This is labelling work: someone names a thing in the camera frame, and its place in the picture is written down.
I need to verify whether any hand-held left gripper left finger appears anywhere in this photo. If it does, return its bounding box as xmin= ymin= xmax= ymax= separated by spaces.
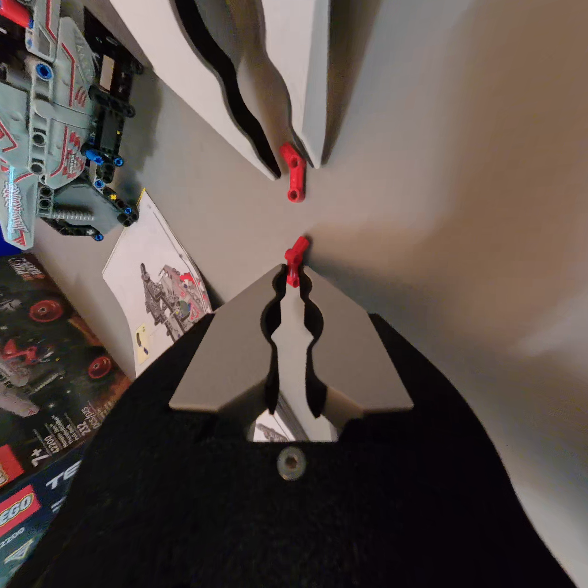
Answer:
xmin=168 ymin=263 xmax=289 ymax=441

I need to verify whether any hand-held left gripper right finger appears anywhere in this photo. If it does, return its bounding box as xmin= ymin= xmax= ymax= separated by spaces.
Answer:
xmin=298 ymin=266 xmax=415 ymax=441

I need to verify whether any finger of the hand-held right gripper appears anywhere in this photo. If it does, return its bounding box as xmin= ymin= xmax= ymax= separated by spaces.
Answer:
xmin=110 ymin=0 xmax=283 ymax=182
xmin=250 ymin=0 xmax=331 ymax=169

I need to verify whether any red angled toy brick connector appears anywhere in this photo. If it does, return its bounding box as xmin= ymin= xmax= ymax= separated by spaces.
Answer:
xmin=279 ymin=141 xmax=307 ymax=204

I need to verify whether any grey red toy brick vehicle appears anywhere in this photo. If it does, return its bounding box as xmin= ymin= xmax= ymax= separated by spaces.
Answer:
xmin=0 ymin=0 xmax=144 ymax=244

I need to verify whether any white desk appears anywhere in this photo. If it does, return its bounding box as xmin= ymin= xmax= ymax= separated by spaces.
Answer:
xmin=32 ymin=0 xmax=588 ymax=588

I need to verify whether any white instruction booklet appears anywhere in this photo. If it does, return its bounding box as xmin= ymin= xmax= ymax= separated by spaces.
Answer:
xmin=102 ymin=187 xmax=309 ymax=443

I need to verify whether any dark toy brick set box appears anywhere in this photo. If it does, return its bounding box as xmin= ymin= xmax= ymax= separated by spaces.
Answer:
xmin=0 ymin=252 xmax=133 ymax=582

